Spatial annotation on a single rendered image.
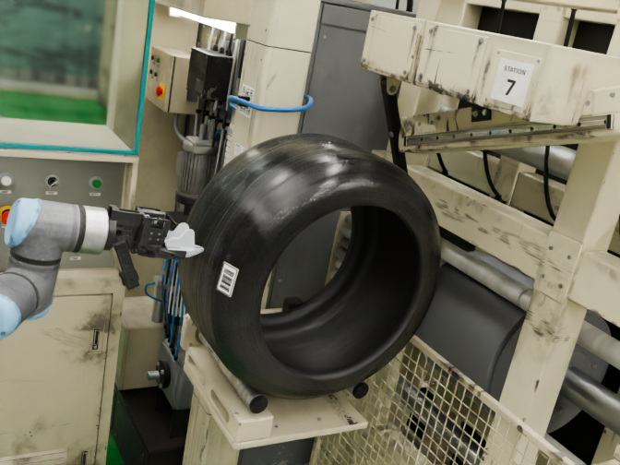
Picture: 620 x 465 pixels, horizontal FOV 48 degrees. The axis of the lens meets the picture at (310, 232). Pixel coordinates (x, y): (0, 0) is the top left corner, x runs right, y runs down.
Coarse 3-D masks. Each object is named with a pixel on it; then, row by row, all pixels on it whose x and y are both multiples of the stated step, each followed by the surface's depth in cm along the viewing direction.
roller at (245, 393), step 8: (200, 336) 183; (208, 344) 179; (216, 360) 174; (224, 368) 170; (232, 376) 166; (232, 384) 165; (240, 384) 163; (240, 392) 162; (248, 392) 160; (256, 392) 159; (248, 400) 158; (256, 400) 157; (264, 400) 158; (256, 408) 158; (264, 408) 159
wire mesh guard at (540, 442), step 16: (416, 336) 185; (432, 352) 177; (384, 368) 196; (448, 368) 172; (464, 384) 167; (368, 400) 203; (384, 400) 196; (416, 400) 184; (496, 400) 160; (384, 416) 196; (512, 416) 155; (368, 432) 202; (464, 432) 168; (480, 432) 164; (496, 432) 159; (528, 432) 150; (320, 448) 226; (352, 448) 210; (416, 448) 184; (544, 448) 146; (496, 464) 159; (560, 464) 143; (576, 464) 141
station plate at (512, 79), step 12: (504, 60) 136; (504, 72) 136; (516, 72) 134; (528, 72) 131; (504, 84) 136; (516, 84) 134; (528, 84) 131; (492, 96) 139; (504, 96) 136; (516, 96) 134
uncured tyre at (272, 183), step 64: (256, 192) 141; (320, 192) 141; (384, 192) 148; (192, 256) 151; (256, 256) 139; (384, 256) 187; (192, 320) 163; (256, 320) 144; (320, 320) 189; (384, 320) 180; (256, 384) 154; (320, 384) 159
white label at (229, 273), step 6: (228, 264) 139; (222, 270) 140; (228, 270) 139; (234, 270) 138; (222, 276) 140; (228, 276) 139; (234, 276) 138; (222, 282) 140; (228, 282) 139; (234, 282) 138; (222, 288) 140; (228, 288) 139; (228, 294) 139
